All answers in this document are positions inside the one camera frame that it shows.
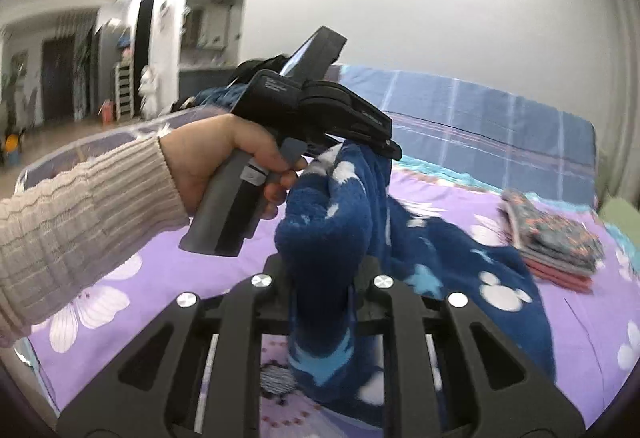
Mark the black bag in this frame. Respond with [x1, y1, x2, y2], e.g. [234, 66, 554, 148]
[232, 56, 292, 86]

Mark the blue star-print fleece garment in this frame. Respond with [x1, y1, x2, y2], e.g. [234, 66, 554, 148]
[274, 142, 557, 430]

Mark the folded floral cloth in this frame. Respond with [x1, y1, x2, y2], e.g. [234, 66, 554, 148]
[501, 188, 607, 271]

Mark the white shelf rack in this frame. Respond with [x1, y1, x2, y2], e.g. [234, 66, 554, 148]
[115, 62, 136, 119]

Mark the green pillow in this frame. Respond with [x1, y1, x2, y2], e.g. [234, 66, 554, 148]
[599, 197, 640, 249]

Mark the white wall cabinet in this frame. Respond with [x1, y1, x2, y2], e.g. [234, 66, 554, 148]
[180, 2, 237, 52]

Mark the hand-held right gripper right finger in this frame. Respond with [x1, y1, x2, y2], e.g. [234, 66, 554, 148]
[350, 257, 586, 438]

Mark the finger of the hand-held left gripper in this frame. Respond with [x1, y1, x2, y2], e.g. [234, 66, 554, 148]
[345, 132, 404, 163]

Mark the blue plaid pillow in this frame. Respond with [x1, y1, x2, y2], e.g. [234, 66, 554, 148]
[320, 64, 598, 209]

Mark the white plush toy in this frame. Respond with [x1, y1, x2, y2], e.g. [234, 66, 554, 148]
[138, 66, 160, 119]

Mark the person's left hand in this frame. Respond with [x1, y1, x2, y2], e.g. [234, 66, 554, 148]
[158, 113, 309, 222]

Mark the dark door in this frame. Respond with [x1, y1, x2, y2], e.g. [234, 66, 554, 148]
[41, 36, 77, 122]

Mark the yellow toy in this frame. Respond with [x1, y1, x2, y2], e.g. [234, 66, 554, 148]
[4, 132, 25, 167]

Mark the person's left forearm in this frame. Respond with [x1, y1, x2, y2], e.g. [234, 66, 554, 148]
[0, 134, 192, 350]

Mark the purple floral bed sheet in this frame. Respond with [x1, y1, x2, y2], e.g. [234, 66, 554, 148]
[12, 110, 640, 438]

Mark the folded pink cloth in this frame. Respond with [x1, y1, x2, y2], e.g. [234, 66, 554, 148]
[524, 259, 596, 295]

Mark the teal knitted cloth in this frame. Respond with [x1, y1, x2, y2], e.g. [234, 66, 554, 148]
[192, 86, 248, 111]

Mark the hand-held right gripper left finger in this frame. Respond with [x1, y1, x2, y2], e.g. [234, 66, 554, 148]
[56, 254, 293, 438]

